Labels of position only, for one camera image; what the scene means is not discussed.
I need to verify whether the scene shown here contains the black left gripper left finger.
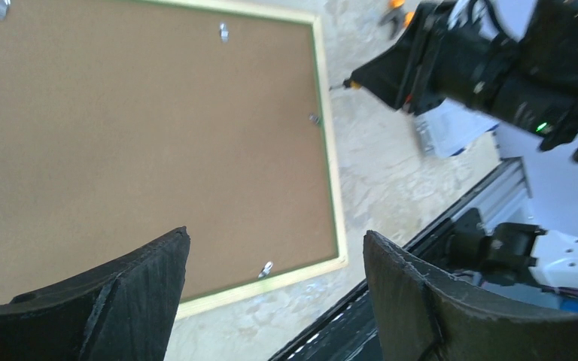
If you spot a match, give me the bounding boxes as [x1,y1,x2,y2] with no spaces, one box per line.
[0,227,190,360]

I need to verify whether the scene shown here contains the orange handled pliers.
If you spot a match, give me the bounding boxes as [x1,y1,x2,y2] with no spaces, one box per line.
[379,0,415,40]

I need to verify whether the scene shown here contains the clear plastic box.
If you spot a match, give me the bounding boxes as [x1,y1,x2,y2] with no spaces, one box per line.
[412,99,499,159]

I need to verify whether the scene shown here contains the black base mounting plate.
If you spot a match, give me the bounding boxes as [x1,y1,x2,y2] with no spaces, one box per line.
[269,159,529,361]

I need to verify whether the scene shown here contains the yellow handled screwdriver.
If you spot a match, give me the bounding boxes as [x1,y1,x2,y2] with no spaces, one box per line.
[329,79,362,91]

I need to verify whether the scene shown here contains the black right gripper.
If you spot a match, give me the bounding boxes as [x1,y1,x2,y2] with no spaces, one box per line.
[345,1,516,115]

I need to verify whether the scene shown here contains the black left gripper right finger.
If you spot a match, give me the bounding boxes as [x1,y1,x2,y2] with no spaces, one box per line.
[364,231,578,360]

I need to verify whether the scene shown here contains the metal frame clip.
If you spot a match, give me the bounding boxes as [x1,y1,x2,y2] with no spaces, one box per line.
[219,23,230,43]
[309,114,321,125]
[0,0,11,21]
[257,261,274,279]

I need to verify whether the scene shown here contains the green wooden picture frame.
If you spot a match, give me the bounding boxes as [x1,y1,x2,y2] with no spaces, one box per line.
[0,1,348,317]

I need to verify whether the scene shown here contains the aluminium front rail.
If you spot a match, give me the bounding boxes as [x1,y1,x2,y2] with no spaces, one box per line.
[449,157,535,233]

